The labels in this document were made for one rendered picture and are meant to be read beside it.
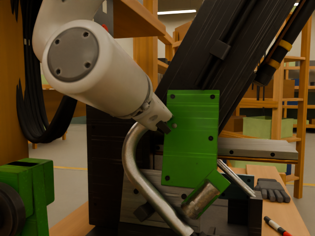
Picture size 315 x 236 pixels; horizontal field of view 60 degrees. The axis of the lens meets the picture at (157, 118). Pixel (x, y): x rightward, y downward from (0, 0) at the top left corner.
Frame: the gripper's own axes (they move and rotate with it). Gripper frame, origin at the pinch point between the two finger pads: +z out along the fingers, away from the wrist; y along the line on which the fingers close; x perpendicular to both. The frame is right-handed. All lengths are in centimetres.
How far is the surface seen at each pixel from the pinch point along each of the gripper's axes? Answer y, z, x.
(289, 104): 20, 836, -263
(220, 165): -16.2, 17.2, -2.7
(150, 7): 65, 63, -27
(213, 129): -10.3, 2.7, -6.8
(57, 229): -0.8, 16.7, 44.0
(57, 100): 26.9, 11.6, 20.3
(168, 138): -5.5, 2.7, 1.7
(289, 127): -24, 295, -87
